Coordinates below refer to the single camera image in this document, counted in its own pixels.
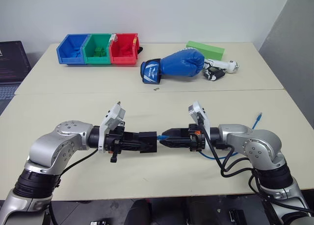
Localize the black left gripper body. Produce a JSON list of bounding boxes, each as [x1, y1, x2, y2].
[[104, 126, 127, 163]]

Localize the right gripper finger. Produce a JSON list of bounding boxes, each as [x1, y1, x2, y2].
[[162, 128, 190, 139], [159, 137, 191, 150]]

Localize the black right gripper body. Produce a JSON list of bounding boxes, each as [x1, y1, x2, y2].
[[187, 123, 207, 153]]

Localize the blue Ethernet cable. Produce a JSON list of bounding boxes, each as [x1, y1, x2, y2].
[[157, 111, 263, 160]]

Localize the black box with white marks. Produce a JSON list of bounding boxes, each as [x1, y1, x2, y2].
[[89, 218, 111, 225], [228, 202, 246, 222]]

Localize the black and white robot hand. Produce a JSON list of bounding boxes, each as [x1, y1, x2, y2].
[[203, 67, 227, 82]]

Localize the blue boxing glove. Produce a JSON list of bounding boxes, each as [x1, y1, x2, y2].
[[140, 50, 206, 85]]

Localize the red plastic bin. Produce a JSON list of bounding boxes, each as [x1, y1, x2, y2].
[[109, 32, 141, 67]]

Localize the green plastic bin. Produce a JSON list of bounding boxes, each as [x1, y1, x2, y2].
[[82, 33, 116, 65]]

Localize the red plastic parts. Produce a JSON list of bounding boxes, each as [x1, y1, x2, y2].
[[117, 41, 133, 57]]

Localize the green rectangular block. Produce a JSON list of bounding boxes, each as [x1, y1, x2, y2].
[[185, 40, 226, 61]]

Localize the green plastic parts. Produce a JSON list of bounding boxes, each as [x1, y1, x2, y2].
[[93, 47, 108, 58]]

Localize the blue plastic parts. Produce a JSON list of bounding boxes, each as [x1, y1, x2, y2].
[[70, 47, 83, 59]]

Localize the blue plastic bin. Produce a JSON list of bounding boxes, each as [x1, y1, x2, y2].
[[56, 33, 90, 66]]

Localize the dark laptop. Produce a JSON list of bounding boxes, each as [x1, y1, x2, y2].
[[0, 40, 32, 114]]

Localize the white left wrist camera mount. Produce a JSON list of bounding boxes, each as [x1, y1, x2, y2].
[[97, 100, 127, 154]]

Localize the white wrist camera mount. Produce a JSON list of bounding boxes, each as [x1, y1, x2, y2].
[[188, 100, 212, 152], [97, 100, 127, 154]]

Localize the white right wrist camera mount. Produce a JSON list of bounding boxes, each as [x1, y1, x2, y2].
[[188, 100, 212, 152]]

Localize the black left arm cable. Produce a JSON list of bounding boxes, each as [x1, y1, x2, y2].
[[49, 148, 99, 225]]

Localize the white cylindrical handle device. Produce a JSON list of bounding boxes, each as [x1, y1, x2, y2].
[[205, 58, 239, 74]]

